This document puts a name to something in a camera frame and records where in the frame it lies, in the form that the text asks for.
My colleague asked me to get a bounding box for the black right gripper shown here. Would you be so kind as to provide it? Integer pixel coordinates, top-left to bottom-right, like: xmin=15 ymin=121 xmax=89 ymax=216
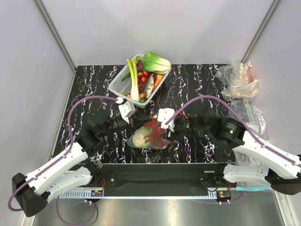
xmin=159 ymin=113 xmax=210 ymax=144

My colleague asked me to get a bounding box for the round green cabbage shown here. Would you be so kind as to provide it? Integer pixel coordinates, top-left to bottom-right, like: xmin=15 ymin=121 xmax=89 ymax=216
xmin=132 ymin=128 xmax=151 ymax=148

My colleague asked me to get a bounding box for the red toy lobster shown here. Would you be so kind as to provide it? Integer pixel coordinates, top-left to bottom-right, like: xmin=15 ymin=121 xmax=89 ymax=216
xmin=144 ymin=119 xmax=170 ymax=149

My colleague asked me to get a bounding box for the clear zip bag orange zipper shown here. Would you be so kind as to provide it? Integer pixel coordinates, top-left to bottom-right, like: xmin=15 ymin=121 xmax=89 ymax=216
xmin=127 ymin=116 xmax=171 ymax=150

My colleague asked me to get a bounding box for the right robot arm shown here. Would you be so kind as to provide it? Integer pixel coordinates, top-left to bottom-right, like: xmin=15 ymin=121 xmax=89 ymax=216
xmin=166 ymin=115 xmax=301 ymax=195

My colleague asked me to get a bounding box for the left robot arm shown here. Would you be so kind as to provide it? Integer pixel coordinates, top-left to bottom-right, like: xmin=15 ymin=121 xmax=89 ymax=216
xmin=12 ymin=116 xmax=137 ymax=217

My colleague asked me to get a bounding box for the teal zip bag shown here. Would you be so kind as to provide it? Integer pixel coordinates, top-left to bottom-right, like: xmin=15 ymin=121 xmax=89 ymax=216
xmin=236 ymin=186 xmax=270 ymax=192

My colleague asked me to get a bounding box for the small green lime toy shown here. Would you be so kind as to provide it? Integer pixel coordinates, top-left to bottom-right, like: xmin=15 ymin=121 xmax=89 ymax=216
xmin=139 ymin=98 xmax=147 ymax=103

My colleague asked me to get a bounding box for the white plastic basket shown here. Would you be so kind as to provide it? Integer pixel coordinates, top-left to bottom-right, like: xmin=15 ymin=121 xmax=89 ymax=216
xmin=109 ymin=52 xmax=171 ymax=108

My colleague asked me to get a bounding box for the grey toy fish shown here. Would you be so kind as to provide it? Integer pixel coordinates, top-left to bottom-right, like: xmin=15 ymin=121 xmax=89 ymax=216
xmin=143 ymin=73 xmax=155 ymax=99

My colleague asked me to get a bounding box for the green chili pepper toy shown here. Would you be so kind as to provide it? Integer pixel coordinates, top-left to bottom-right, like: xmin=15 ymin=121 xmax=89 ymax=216
xmin=121 ymin=73 xmax=131 ymax=81

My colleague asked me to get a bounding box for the orange carrot piece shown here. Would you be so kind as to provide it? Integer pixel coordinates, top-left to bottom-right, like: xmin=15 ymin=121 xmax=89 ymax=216
xmin=153 ymin=74 xmax=163 ymax=89

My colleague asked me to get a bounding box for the red lychee cluster toy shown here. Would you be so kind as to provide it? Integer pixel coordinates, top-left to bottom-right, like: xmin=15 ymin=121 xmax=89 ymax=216
xmin=138 ymin=71 xmax=150 ymax=86

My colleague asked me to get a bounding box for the green leek toy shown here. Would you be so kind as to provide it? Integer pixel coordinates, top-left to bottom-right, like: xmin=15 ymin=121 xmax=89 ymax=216
xmin=127 ymin=59 xmax=140 ymax=101

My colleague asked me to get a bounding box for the purple onion toy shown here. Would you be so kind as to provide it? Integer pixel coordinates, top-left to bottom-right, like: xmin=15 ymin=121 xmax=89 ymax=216
xmin=136 ymin=60 xmax=143 ymax=71

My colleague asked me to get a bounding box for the napa cabbage toy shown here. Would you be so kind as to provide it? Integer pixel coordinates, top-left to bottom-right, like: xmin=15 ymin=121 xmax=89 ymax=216
xmin=143 ymin=52 xmax=171 ymax=74

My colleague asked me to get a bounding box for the pile of clear bags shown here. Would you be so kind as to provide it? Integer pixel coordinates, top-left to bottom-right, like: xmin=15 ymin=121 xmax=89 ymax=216
xmin=215 ymin=62 xmax=267 ymax=139

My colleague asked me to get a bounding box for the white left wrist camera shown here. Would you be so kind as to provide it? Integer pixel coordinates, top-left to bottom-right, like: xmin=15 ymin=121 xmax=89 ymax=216
xmin=118 ymin=101 xmax=136 ymax=124

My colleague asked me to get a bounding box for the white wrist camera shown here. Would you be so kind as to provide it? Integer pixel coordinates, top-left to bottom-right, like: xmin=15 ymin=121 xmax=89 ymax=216
xmin=157 ymin=108 xmax=175 ymax=131
xmin=118 ymin=101 xmax=136 ymax=124

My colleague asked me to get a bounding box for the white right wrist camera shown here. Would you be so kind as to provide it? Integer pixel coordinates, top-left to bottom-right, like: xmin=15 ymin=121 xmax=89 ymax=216
xmin=157 ymin=108 xmax=175 ymax=131

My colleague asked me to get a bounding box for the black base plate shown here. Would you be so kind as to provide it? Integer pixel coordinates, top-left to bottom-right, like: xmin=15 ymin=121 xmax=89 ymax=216
xmin=81 ymin=163 xmax=229 ymax=188

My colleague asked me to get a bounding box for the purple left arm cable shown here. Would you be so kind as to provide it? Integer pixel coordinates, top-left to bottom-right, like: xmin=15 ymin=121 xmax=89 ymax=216
xmin=8 ymin=95 xmax=123 ymax=212

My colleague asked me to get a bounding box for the white slotted cable duct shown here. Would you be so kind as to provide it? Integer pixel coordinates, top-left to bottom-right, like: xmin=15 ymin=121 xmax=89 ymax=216
xmin=59 ymin=188 xmax=217 ymax=200

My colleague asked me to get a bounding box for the purple floor cable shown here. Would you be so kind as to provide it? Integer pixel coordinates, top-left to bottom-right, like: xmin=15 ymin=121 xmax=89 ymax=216
xmin=56 ymin=195 xmax=98 ymax=224

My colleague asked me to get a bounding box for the aluminium frame post left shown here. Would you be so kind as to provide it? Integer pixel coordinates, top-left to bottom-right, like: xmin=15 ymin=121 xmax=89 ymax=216
xmin=33 ymin=0 xmax=77 ymax=73

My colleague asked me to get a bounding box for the aluminium frame post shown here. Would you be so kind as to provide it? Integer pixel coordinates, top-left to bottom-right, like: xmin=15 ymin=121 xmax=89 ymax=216
xmin=240 ymin=0 xmax=282 ymax=64
xmin=33 ymin=0 xmax=77 ymax=73

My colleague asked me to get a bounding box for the aluminium frame post right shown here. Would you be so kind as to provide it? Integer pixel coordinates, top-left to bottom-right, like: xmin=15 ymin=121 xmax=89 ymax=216
xmin=240 ymin=0 xmax=282 ymax=64

